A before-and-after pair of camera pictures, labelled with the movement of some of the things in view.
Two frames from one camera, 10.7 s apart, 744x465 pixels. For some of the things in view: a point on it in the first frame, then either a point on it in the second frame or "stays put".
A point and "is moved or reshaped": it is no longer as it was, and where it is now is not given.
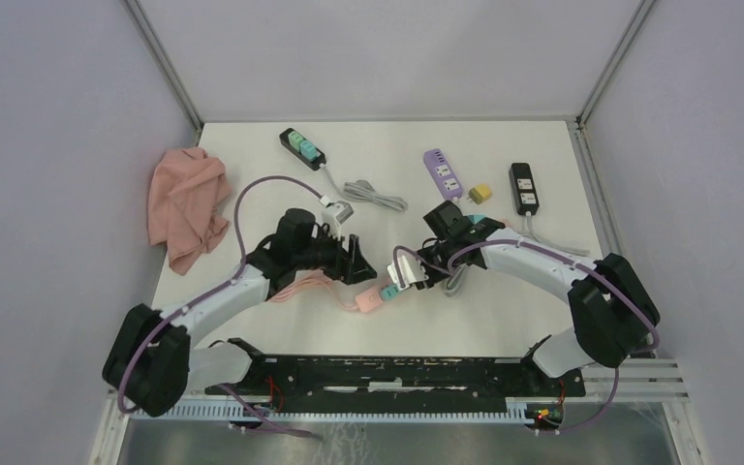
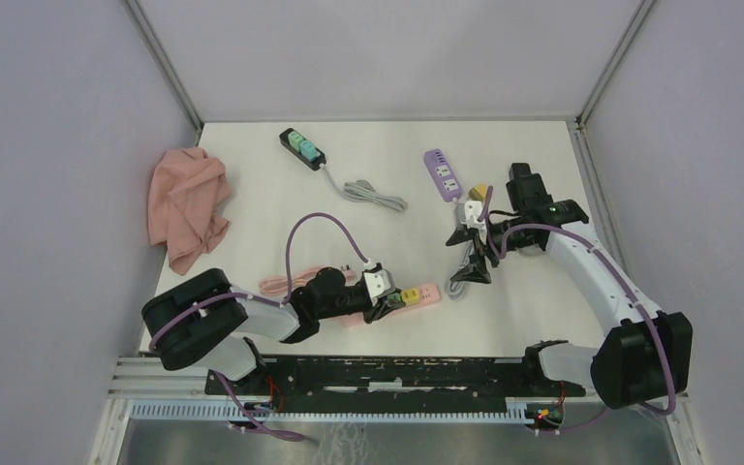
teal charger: [294, 139] stays put
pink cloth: [188, 190] stays put
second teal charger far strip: [309, 150] stays put
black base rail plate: [377, 381] stays put
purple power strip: [443, 174] stays put
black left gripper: [349, 266] to [382, 307]
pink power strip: [368, 299] is moved or reshaped
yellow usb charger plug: [480, 194] stays put
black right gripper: [421, 257] to [476, 271]
